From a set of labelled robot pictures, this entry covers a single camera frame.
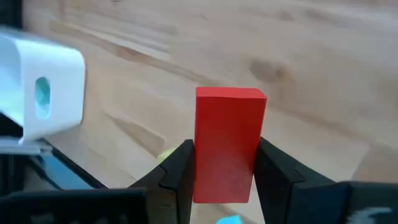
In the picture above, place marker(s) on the white translucent plastic bin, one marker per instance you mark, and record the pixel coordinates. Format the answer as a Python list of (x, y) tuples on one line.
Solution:
[(62, 77)]

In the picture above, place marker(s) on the blue rectangular block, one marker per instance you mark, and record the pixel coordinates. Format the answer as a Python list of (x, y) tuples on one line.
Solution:
[(230, 220)]

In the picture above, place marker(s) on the red rectangular block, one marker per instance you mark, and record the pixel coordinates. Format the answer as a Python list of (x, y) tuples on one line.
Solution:
[(228, 140)]

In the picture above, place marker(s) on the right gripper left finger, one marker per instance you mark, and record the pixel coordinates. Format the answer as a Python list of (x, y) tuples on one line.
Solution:
[(174, 186)]

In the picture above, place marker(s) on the green cube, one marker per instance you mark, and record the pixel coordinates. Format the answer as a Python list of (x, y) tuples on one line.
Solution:
[(166, 154)]

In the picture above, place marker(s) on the black aluminium table frame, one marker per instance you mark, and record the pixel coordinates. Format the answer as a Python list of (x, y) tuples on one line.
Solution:
[(77, 170)]

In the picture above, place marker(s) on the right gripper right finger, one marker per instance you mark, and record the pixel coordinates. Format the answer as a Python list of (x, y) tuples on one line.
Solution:
[(286, 193)]

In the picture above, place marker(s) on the grey metal bracket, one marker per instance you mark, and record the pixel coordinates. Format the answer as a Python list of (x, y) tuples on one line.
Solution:
[(18, 146)]

